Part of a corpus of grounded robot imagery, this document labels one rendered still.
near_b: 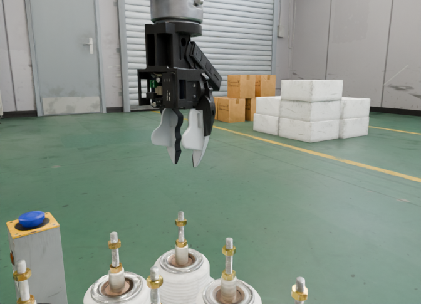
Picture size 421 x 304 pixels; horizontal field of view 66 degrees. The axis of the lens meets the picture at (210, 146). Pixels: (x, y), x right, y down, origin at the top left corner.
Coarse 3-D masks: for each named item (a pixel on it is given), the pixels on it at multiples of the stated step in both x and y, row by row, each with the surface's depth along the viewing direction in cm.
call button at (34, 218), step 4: (28, 212) 56; (32, 212) 56; (36, 212) 56; (40, 212) 56; (20, 216) 55; (24, 216) 55; (28, 216) 55; (32, 216) 55; (36, 216) 55; (40, 216) 55; (44, 216) 56; (20, 220) 54; (24, 220) 54; (28, 220) 54; (32, 220) 54; (36, 220) 54; (40, 220) 55; (24, 224) 54; (28, 224) 54; (32, 224) 54; (36, 224) 55
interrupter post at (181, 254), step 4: (176, 248) 54; (180, 248) 54; (184, 248) 54; (176, 252) 54; (180, 252) 54; (184, 252) 54; (176, 256) 55; (180, 256) 54; (184, 256) 54; (176, 260) 55; (180, 260) 54; (184, 260) 55; (180, 264) 55; (184, 264) 55
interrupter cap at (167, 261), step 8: (168, 256) 56; (192, 256) 57; (200, 256) 56; (160, 264) 54; (168, 264) 54; (176, 264) 55; (192, 264) 54; (200, 264) 54; (176, 272) 52; (184, 272) 52
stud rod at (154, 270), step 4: (152, 268) 38; (156, 268) 38; (152, 272) 37; (156, 272) 37; (152, 276) 37; (156, 276) 38; (152, 280) 37; (156, 288) 38; (152, 292) 38; (156, 292) 38; (152, 296) 38; (156, 296) 38; (152, 300) 38; (156, 300) 38
